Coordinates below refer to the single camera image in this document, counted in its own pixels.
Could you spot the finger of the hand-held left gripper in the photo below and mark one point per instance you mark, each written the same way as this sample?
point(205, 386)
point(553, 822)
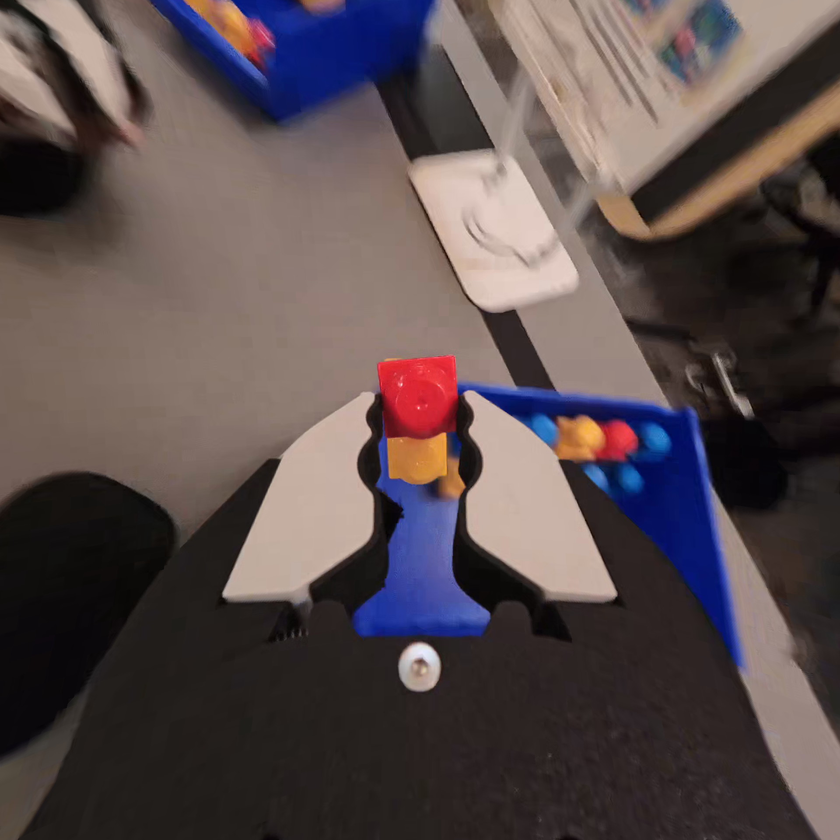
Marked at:
point(92, 59)
point(33, 92)

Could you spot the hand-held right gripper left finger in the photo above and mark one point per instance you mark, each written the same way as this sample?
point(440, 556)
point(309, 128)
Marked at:
point(302, 525)

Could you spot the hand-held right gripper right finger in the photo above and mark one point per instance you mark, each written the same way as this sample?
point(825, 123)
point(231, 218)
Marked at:
point(538, 525)

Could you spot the blue two-stud mega block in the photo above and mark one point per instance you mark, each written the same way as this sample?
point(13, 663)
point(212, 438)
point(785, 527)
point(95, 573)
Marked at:
point(596, 477)
point(630, 479)

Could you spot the red one-stud mega block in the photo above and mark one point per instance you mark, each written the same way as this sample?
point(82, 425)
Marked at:
point(618, 438)
point(417, 397)

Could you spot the blue plastic bin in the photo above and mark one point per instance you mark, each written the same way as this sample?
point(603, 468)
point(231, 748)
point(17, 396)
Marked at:
point(420, 577)
point(315, 65)

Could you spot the pile of colourful mega blocks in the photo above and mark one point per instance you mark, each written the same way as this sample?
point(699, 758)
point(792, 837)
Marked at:
point(223, 26)

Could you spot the black round waste bin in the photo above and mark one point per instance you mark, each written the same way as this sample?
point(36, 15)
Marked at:
point(741, 459)

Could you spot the black wrist rest pad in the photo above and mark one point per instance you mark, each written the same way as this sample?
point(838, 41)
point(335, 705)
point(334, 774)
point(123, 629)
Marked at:
point(65, 590)

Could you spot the black office chair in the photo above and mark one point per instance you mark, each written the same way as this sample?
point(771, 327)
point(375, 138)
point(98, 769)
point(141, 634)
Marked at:
point(807, 197)

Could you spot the wooden sign board with paper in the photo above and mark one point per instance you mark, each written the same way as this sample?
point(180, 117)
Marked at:
point(590, 52)

